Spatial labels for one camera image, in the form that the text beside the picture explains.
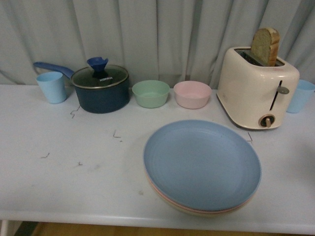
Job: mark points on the toast slice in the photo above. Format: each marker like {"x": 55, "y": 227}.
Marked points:
{"x": 265, "y": 45}

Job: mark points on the beige plate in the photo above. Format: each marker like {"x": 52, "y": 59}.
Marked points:
{"x": 187, "y": 211}

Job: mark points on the light blue cup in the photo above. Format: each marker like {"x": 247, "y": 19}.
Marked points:
{"x": 52, "y": 86}
{"x": 302, "y": 94}

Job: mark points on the glass pot lid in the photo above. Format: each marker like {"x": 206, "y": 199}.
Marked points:
{"x": 99, "y": 75}

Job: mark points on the dark blue saucepan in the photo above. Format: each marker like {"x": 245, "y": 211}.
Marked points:
{"x": 98, "y": 101}

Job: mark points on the pink plate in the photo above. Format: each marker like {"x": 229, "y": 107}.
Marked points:
{"x": 167, "y": 196}

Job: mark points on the blue plate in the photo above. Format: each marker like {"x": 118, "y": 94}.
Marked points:
{"x": 202, "y": 165}

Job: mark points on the pink bowl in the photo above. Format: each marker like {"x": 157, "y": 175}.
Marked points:
{"x": 192, "y": 94}

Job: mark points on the green bowl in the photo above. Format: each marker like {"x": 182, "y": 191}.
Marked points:
{"x": 151, "y": 93}

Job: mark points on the grey curtain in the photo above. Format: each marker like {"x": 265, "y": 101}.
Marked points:
{"x": 168, "y": 40}

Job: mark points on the cream toaster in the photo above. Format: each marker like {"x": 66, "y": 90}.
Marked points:
{"x": 255, "y": 96}

